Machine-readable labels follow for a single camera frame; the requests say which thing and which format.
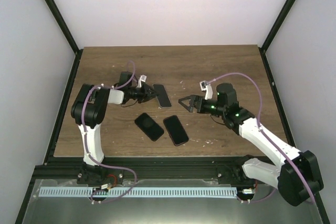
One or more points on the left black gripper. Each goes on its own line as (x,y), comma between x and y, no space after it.
(146,94)

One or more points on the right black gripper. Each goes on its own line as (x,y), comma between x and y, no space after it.
(198,99)

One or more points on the clear magsafe phone case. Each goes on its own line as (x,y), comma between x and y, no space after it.
(162,96)

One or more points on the black phone case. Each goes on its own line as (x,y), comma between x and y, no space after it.
(149,127)
(176,130)

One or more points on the pink phone black screen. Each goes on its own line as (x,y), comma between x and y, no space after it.
(176,130)

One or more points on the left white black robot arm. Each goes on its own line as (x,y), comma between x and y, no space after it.
(90,105)

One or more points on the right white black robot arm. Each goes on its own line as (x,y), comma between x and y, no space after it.
(295,174)

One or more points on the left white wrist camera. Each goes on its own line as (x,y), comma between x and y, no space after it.
(141,81)

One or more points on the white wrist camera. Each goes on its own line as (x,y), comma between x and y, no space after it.
(141,81)
(207,89)

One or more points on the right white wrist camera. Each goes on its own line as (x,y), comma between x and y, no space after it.
(207,89)

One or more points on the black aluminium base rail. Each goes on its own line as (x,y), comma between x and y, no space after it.
(225,169)

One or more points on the light blue slotted cable duct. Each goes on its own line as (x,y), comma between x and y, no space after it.
(145,192)

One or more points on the right black frame post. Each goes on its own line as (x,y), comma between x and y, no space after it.
(277,24)

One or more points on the black frame post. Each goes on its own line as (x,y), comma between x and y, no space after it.
(62,25)
(277,24)

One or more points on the left black frame post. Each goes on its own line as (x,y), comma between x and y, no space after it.
(62,25)

